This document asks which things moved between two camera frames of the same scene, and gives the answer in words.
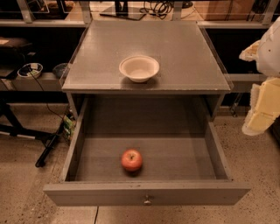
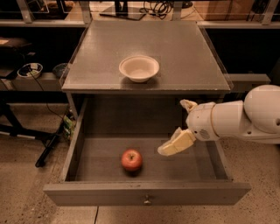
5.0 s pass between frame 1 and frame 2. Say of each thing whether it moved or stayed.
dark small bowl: stayed
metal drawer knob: stayed
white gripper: moved
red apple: stayed
